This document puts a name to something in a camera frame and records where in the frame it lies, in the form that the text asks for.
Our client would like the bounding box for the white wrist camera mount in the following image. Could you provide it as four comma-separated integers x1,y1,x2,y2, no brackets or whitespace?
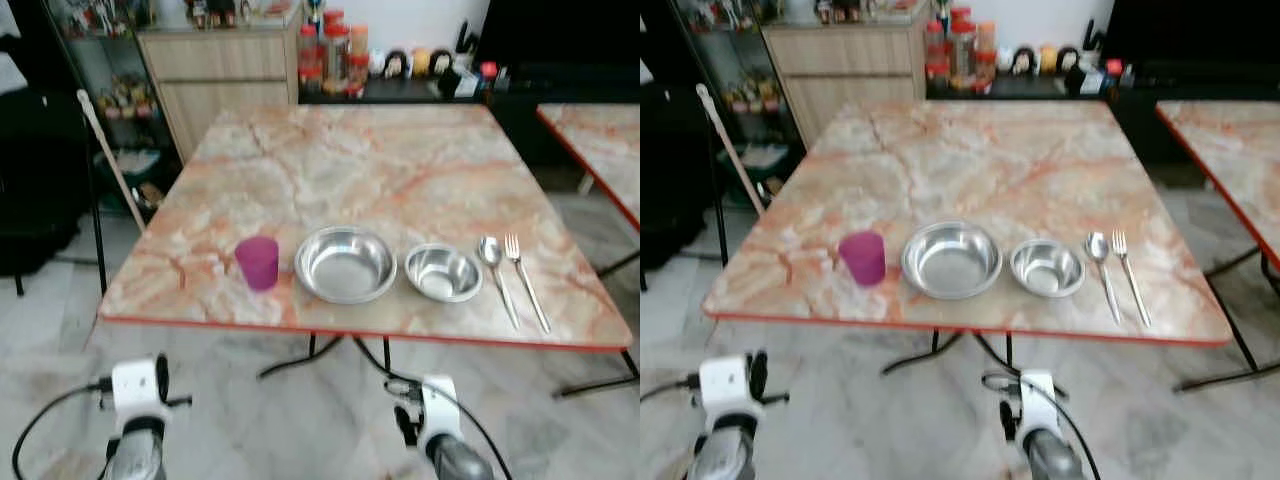
110,355,171,431
1015,370,1061,446
697,353,756,431
418,375,463,451

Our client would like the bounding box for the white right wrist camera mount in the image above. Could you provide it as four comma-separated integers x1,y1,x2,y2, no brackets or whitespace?
418,375,463,451
1015,370,1061,446

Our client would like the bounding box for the small steel bowl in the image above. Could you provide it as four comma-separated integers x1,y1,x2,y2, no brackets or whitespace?
404,243,484,304
1009,238,1087,299

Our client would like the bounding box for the large steel bowl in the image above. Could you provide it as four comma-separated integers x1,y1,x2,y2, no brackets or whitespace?
900,221,1004,301
294,226,398,305

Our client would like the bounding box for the purple plastic cup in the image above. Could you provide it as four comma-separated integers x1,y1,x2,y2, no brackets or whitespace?
235,236,281,292
838,231,887,288

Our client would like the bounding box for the wooden broom handle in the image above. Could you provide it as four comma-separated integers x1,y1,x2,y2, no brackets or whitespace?
696,84,766,216
77,90,148,234

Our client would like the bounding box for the black glass shelf rack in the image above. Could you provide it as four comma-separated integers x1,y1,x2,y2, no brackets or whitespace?
40,0,186,216
665,0,811,201

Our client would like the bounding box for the black chair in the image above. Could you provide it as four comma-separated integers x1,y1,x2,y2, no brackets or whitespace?
0,90,101,296
640,80,721,291

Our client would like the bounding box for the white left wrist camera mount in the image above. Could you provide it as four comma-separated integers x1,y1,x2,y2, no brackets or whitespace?
697,353,756,431
110,355,171,431

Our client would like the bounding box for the light wooden cabinet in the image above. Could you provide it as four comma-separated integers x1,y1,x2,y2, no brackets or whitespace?
137,25,304,161
762,20,931,151

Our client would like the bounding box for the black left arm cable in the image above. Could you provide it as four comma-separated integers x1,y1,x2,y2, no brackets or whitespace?
640,375,701,406
12,380,111,480

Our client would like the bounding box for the black television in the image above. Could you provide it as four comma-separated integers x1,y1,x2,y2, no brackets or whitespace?
1100,0,1280,61
475,0,641,71

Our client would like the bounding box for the steel fork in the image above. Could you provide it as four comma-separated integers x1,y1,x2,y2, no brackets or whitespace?
1110,230,1153,329
503,233,552,335

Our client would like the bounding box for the large clear jar red lid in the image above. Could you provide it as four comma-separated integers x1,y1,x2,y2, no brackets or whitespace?
948,18,979,91
322,22,351,96

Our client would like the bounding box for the steel spoon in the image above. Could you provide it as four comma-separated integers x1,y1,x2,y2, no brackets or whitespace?
1084,231,1123,325
476,236,521,331

